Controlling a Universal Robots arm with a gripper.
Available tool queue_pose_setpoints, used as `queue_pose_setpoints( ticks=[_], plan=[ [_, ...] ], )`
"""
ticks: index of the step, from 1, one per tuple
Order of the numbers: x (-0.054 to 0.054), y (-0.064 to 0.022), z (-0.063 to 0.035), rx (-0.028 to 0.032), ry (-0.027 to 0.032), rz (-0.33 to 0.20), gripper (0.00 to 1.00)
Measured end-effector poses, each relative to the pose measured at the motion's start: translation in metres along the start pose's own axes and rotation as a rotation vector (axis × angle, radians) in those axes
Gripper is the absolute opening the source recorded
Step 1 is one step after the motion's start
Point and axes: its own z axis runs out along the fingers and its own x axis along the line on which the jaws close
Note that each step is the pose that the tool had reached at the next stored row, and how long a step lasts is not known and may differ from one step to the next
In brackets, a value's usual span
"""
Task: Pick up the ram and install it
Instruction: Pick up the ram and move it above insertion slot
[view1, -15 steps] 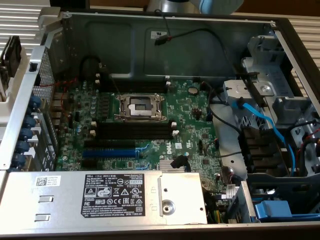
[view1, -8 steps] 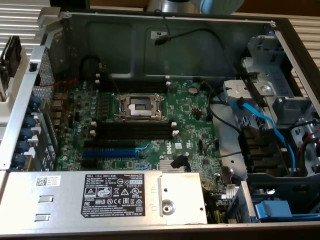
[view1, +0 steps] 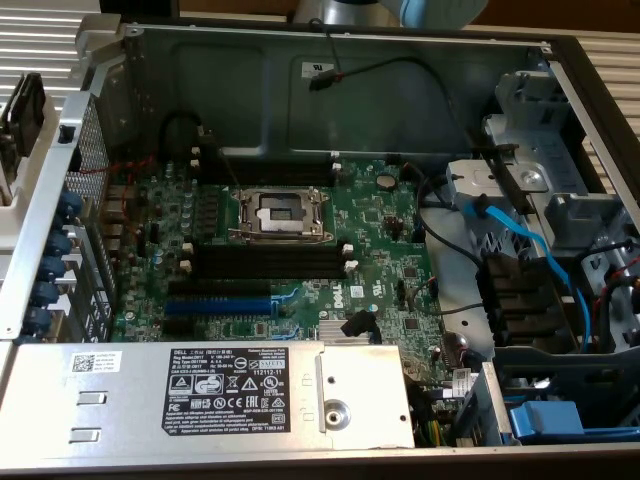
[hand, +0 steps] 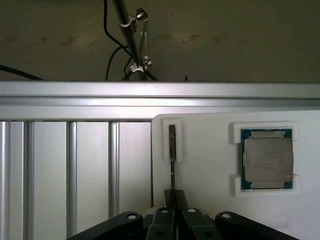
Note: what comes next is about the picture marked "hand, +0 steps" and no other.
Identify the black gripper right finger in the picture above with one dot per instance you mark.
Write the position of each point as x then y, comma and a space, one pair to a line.
197, 225

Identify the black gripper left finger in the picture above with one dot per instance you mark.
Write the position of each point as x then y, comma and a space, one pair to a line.
160, 225

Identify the silver CPU chip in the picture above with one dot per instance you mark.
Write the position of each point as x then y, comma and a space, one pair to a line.
267, 160

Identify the silver tripod stand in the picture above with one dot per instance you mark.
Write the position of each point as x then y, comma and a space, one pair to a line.
126, 23

